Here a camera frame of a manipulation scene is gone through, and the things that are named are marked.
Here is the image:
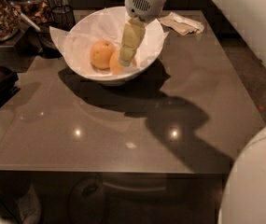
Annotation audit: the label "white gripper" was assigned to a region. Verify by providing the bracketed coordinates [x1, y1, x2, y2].
[119, 0, 166, 66]

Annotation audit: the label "crumpled brown paper napkins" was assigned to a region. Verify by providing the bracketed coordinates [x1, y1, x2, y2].
[159, 12, 204, 35]

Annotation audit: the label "black wire mesh cup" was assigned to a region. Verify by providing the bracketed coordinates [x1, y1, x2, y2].
[51, 5, 76, 31]

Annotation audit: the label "white shoe under table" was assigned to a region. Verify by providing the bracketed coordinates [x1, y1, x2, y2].
[0, 185, 41, 224]

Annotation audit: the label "dark metal box stand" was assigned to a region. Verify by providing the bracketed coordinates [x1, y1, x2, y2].
[0, 27, 41, 73]

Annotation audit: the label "white bowl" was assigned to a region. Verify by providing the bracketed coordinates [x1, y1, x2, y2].
[63, 6, 165, 87]

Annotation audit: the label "white paper liner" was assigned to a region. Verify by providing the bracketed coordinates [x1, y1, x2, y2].
[49, 7, 170, 77]

